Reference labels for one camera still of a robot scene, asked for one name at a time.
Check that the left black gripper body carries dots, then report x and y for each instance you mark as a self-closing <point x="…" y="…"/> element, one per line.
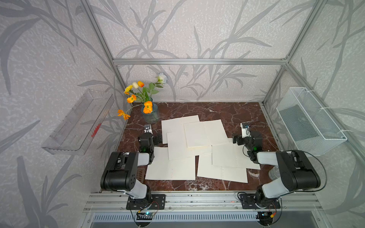
<point x="151" y="147"/>

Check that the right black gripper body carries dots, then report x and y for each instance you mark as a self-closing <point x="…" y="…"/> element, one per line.
<point x="245" y="141"/>

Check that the purple notebook green spine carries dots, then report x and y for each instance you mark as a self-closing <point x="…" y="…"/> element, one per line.
<point x="232" y="155"/>

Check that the yellow notebook pink spine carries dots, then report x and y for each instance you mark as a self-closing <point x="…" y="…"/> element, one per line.
<point x="206" y="133"/>

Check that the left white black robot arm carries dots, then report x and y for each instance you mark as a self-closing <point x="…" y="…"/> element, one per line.
<point x="120" y="173"/>

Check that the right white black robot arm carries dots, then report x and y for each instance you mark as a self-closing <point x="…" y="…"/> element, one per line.
<point x="297" y="174"/>

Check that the open notebook front left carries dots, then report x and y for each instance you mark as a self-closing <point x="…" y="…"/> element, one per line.
<point x="175" y="170"/>

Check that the open notebook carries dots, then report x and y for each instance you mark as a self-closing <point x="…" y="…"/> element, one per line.
<point x="171" y="125"/>
<point x="177" y="147"/>
<point x="206" y="169"/>
<point x="175" y="170"/>

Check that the open notebook centre left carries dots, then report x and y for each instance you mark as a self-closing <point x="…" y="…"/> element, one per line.
<point x="177" y="147"/>

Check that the open notebook back left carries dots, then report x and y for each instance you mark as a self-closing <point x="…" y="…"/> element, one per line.
<point x="171" y="125"/>

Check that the open notebook front right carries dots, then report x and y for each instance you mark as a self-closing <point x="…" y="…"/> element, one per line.
<point x="206" y="169"/>

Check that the brown slotted spatula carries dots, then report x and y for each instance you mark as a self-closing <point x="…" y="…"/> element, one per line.
<point x="140" y="174"/>

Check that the clear glass cup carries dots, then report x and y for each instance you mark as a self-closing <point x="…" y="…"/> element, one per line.
<point x="274" y="173"/>

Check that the glass vase with flowers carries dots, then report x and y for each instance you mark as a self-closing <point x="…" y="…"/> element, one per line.
<point x="141" y="95"/>

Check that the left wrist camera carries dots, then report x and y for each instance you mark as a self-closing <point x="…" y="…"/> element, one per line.
<point x="147" y="128"/>

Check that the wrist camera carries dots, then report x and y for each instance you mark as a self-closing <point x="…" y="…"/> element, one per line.
<point x="147" y="128"/>
<point x="245" y="130"/>

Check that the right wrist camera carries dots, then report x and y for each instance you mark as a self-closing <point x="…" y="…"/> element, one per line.
<point x="245" y="130"/>

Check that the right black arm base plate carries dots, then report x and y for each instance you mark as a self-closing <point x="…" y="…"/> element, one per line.
<point x="248" y="202"/>

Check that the white wire mesh basket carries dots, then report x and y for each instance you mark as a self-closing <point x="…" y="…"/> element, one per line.
<point x="308" y="122"/>

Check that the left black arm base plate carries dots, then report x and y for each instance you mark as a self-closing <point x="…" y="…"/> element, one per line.
<point x="154" y="202"/>

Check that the clear plastic wall tray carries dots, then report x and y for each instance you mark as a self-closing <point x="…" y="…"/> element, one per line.
<point x="77" y="130"/>

